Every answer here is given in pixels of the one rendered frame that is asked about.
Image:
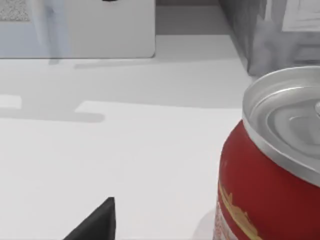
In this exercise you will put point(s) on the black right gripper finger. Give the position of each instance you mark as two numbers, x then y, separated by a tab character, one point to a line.
100	225

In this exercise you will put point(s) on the red and white can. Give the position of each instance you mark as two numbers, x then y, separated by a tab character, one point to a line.
262	180

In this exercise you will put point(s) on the pale microwave oven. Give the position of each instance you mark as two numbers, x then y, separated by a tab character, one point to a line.
107	27

